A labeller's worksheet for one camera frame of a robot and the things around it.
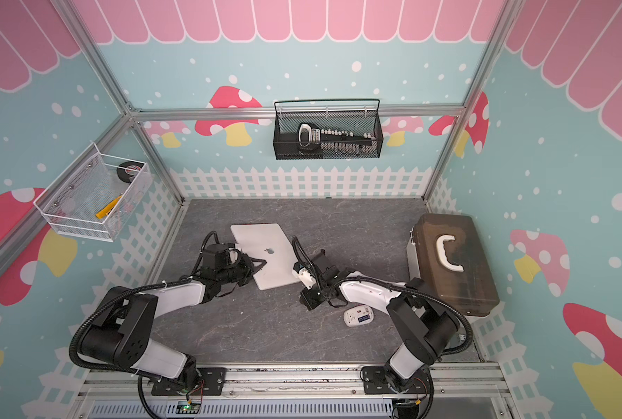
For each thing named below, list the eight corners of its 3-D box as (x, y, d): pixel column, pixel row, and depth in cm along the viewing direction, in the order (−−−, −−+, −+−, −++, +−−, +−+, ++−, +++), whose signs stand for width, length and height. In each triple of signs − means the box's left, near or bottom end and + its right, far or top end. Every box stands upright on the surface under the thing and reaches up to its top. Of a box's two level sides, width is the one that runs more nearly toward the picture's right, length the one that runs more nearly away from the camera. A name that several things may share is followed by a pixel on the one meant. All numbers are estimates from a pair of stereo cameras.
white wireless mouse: (345, 328, 86) (346, 325, 83) (341, 312, 89) (342, 308, 87) (373, 322, 87) (375, 319, 84) (368, 306, 90) (370, 303, 88)
